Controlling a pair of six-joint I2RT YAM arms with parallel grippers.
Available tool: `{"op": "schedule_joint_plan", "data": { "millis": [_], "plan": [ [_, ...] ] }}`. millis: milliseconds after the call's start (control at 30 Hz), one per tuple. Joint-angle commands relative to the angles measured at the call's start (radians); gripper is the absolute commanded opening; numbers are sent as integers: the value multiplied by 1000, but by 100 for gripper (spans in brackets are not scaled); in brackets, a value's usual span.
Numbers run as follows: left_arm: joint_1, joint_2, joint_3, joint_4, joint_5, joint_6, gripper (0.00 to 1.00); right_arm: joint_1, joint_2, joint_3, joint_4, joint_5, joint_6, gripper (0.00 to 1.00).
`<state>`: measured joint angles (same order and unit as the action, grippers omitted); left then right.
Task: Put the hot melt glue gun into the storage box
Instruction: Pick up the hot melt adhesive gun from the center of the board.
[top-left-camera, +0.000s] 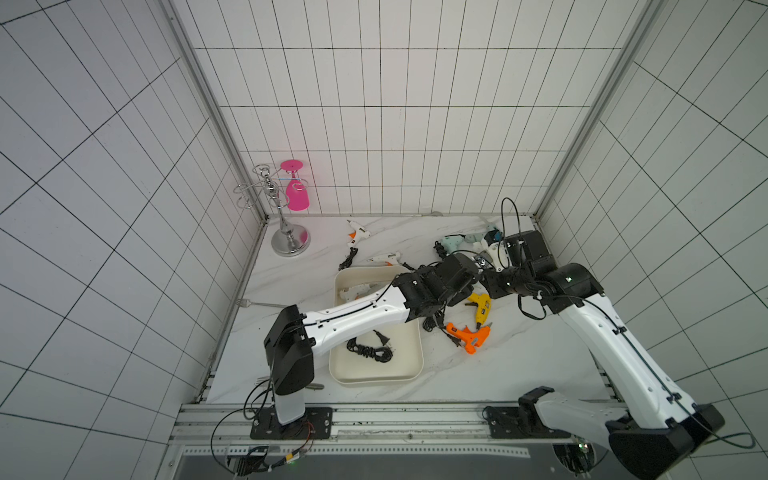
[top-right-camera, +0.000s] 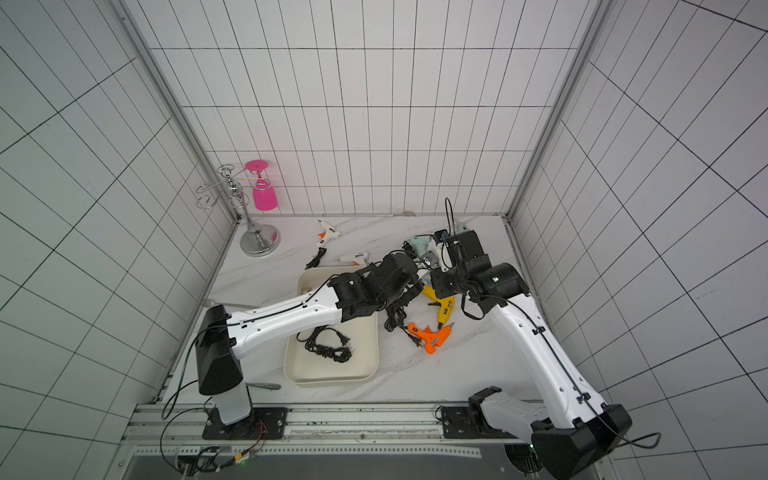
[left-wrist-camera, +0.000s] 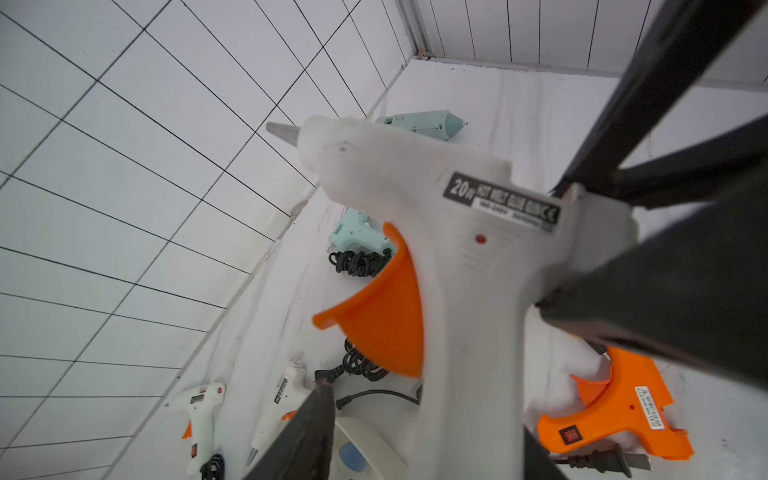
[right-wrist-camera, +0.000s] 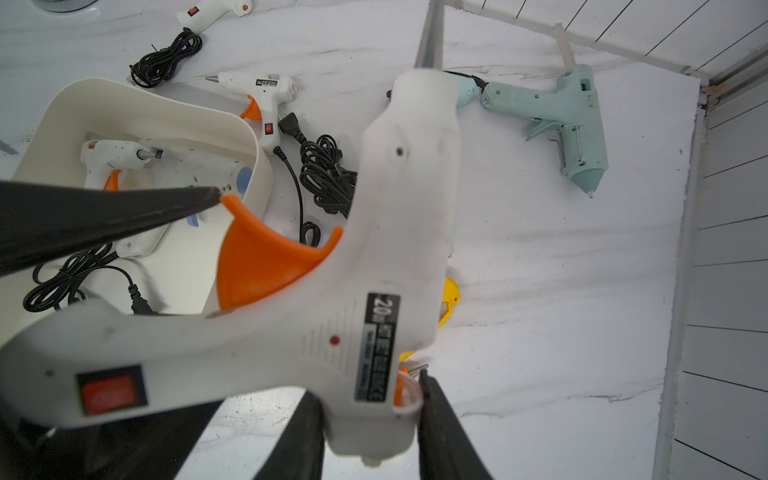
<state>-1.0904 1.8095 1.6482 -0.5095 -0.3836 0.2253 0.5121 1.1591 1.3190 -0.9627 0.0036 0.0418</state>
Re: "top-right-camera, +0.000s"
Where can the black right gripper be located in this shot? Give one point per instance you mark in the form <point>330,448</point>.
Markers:
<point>444,283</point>

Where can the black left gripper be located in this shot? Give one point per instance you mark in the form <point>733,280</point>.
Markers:
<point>409,295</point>

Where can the yellow glue gun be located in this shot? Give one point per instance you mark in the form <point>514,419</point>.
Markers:
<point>445,305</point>

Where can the cream plastic storage tray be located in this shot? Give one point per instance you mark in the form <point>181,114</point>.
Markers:
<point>342,353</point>

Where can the small white glue gun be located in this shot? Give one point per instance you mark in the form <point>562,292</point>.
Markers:
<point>329,233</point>

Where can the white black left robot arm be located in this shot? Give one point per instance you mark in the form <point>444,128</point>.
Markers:
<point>224,338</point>

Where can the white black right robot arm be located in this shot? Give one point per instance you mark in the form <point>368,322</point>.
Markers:
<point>574,428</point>

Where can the mint glue gun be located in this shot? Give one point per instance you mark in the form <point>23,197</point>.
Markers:
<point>424,244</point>

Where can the white glue gun orange trigger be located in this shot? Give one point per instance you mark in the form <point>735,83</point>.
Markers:
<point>357,259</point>

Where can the chrome wine glass rack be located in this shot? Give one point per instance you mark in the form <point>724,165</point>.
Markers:
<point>259,239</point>

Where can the metal fork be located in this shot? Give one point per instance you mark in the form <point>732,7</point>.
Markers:
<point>264,385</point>

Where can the pink plastic wine glass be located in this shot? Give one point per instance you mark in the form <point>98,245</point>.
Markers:
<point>263,194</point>

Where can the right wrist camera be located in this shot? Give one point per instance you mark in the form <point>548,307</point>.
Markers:
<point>444,237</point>

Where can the aluminium mounting rail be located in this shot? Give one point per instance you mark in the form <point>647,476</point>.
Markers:
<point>365,428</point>

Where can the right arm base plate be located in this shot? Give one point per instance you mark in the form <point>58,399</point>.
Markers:
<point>466,422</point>

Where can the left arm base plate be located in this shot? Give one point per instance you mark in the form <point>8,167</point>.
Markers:
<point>261,424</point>

